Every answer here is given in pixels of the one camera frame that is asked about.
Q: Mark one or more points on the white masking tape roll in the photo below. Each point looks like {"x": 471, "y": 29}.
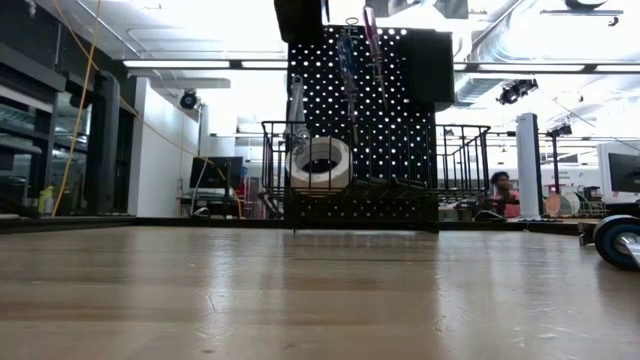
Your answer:
{"x": 300, "y": 175}

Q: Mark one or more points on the black metal pegboard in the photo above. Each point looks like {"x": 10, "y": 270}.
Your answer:
{"x": 400, "y": 150}

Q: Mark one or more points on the small black screen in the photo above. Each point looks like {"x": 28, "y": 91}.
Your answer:
{"x": 215, "y": 172}

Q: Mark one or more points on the silver pegboard hook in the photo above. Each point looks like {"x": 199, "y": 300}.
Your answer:
{"x": 352, "y": 30}

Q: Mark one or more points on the round black lamp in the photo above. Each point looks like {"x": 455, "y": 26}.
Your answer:
{"x": 189, "y": 100}

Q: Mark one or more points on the tall black pegboard bin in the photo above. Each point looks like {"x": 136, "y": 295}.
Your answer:
{"x": 430, "y": 70}

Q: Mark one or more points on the person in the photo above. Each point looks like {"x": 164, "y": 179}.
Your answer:
{"x": 502, "y": 197}

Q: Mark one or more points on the white tower fan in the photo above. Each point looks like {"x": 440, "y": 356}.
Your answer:
{"x": 529, "y": 165}

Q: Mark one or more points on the black ceiling spotlight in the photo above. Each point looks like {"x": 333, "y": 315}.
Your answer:
{"x": 515, "y": 92}

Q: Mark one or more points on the orange bottle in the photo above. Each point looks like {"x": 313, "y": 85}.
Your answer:
{"x": 552, "y": 204}

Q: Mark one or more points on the yellow-green spray bottle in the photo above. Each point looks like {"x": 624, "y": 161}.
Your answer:
{"x": 46, "y": 200}

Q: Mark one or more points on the black shelving unit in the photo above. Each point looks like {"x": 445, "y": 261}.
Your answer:
{"x": 30, "y": 125}

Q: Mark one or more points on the black computer monitor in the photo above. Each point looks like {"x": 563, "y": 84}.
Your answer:
{"x": 625, "y": 175}

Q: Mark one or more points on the grey ceiling duct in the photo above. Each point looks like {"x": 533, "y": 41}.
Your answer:
{"x": 475, "y": 90}

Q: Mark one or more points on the black pole frame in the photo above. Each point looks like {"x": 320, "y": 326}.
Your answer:
{"x": 502, "y": 133}

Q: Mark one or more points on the black pipe post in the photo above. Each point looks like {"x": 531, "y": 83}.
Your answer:
{"x": 102, "y": 150}

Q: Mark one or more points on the black stand with camera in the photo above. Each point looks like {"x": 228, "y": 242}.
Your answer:
{"x": 555, "y": 165}

